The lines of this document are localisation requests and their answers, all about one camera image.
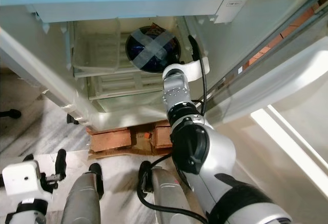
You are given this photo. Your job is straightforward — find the white fridge control box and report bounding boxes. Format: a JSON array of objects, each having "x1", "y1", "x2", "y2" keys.
[{"x1": 214, "y1": 0, "x2": 248, "y2": 25}]

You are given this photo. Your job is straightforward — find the clear fridge drawer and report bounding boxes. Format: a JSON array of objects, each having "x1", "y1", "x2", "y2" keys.
[{"x1": 72, "y1": 18, "x2": 190, "y2": 79}]

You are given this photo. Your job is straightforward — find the grey left robot leg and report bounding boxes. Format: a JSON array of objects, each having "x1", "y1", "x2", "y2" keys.
[{"x1": 60, "y1": 163, "x2": 106, "y2": 224}]

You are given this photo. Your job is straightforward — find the grey robot leg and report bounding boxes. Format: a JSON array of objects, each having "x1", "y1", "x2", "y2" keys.
[
  {"x1": 60, "y1": 163, "x2": 106, "y2": 224},
  {"x1": 137, "y1": 160, "x2": 191, "y2": 224}
]

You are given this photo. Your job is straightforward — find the small black plastic piece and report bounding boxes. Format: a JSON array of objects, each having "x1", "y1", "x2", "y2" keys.
[{"x1": 66, "y1": 112, "x2": 78, "y2": 126}]

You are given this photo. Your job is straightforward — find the black bar on floor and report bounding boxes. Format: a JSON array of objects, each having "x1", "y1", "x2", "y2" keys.
[{"x1": 0, "y1": 110, "x2": 22, "y2": 120}]

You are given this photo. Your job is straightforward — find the red brick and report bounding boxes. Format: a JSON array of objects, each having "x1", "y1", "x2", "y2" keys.
[
  {"x1": 153, "y1": 126, "x2": 173, "y2": 149},
  {"x1": 90, "y1": 128, "x2": 132, "y2": 152}
]

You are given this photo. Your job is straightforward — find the grey right robot leg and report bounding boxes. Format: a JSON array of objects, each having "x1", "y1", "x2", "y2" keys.
[{"x1": 137, "y1": 160, "x2": 191, "y2": 224}]

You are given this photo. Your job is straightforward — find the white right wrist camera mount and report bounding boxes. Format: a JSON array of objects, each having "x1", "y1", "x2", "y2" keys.
[{"x1": 177, "y1": 57, "x2": 210, "y2": 82}]

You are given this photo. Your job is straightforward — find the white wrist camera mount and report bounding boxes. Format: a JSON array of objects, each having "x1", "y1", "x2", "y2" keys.
[
  {"x1": 2, "y1": 160, "x2": 50, "y2": 200},
  {"x1": 177, "y1": 57, "x2": 210, "y2": 82}
]

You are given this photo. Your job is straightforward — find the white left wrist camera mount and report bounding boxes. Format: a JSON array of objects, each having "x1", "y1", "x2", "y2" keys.
[{"x1": 2, "y1": 160, "x2": 50, "y2": 200}]

